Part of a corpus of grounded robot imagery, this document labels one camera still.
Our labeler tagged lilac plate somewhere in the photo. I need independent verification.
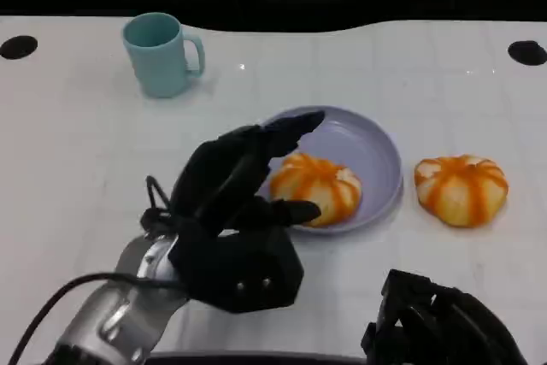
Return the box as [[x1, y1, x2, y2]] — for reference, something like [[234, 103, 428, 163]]
[[256, 104, 405, 238]]

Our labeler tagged black table grommet hole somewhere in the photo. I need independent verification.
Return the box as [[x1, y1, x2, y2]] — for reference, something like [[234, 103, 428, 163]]
[[507, 39, 547, 66], [0, 35, 38, 61]]

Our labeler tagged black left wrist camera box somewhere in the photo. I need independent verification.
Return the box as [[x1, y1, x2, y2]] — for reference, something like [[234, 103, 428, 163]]
[[168, 224, 306, 315]]

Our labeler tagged thin black cable loop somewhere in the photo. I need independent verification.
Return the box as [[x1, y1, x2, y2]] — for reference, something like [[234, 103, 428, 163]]
[[139, 174, 175, 241]]

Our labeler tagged pale green mug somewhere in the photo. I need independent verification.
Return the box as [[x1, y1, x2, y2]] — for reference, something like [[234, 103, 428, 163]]
[[122, 12, 206, 99]]

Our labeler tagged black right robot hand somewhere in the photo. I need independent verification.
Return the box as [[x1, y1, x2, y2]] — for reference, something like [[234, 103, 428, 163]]
[[361, 268, 532, 365]]

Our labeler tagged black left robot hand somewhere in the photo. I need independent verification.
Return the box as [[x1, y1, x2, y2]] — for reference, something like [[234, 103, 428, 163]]
[[168, 109, 326, 238]]

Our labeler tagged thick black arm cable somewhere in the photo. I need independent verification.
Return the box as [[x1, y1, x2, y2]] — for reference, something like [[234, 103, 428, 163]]
[[8, 271, 189, 365]]

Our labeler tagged orange white toy bread roll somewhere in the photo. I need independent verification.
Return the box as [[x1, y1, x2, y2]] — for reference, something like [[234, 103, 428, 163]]
[[268, 151, 363, 229], [413, 153, 509, 228]]

